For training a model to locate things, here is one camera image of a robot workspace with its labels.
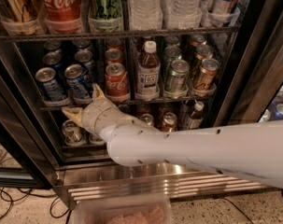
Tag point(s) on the bottom shelf silver can left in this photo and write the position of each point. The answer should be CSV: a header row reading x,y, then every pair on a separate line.
x,y
72,133

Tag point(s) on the front red coca-cola can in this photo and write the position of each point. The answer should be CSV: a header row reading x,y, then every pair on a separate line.
x,y
116,80

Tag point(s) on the bottom shelf red can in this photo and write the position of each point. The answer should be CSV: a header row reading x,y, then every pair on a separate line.
x,y
147,118

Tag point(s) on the shelf silver can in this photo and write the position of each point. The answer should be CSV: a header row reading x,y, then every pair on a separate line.
x,y
95,140
72,133

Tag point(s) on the top shelf coca-cola can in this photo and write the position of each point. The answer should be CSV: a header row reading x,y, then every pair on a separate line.
x,y
62,15

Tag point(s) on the top shelf gold can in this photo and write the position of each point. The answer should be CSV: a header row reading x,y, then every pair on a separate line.
x,y
20,17

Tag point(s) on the stainless steel fridge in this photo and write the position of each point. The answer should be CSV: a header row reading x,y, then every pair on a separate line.
x,y
248,44

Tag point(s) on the top shelf green lacroix can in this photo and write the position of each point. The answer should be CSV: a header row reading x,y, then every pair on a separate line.
x,y
105,9

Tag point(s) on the clear plastic bin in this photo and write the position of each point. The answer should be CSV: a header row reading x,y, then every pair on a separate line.
x,y
134,209

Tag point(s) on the top shelf water bottle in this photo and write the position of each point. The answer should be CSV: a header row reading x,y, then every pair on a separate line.
x,y
145,15

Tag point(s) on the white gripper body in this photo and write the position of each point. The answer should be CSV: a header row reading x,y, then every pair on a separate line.
x,y
91,116

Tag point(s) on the bottom shelf tea bottle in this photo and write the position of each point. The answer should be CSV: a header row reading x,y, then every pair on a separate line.
x,y
194,116

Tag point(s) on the front gold soda can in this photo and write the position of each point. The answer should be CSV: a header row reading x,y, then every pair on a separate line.
x,y
205,74

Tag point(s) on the bottom shelf orange can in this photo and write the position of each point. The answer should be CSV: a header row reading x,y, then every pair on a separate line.
x,y
169,122

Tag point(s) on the brown tea bottle white cap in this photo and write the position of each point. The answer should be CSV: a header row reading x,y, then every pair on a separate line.
x,y
148,69

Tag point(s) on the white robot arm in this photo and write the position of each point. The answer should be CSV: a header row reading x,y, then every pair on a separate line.
x,y
251,151

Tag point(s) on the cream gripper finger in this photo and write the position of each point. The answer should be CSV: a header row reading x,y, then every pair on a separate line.
x,y
74,113
97,93

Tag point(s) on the pepsi can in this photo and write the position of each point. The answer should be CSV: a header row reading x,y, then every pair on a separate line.
x,y
50,85
78,80
55,61
85,58

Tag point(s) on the front green soda can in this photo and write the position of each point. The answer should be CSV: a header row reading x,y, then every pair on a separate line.
x,y
176,76

